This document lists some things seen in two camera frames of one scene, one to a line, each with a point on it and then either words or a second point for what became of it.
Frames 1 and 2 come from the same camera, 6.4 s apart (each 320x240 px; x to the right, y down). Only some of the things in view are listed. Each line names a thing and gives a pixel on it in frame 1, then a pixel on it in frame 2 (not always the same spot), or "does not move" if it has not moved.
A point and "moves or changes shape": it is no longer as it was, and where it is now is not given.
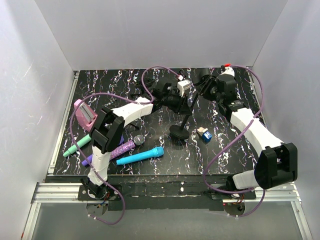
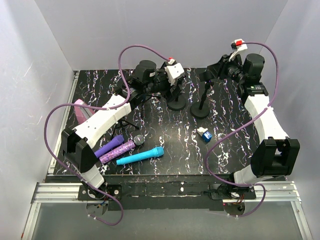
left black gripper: x=183 y=108 -> x=177 y=91
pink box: x=85 y=115 does not move
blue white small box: x=206 y=135 does not move
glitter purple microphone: x=138 y=140 does not move
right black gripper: x=210 y=81 -> x=219 y=69
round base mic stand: x=181 y=132 moves or changes shape
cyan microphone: x=157 y=152 does not move
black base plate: x=162 y=193 does not move
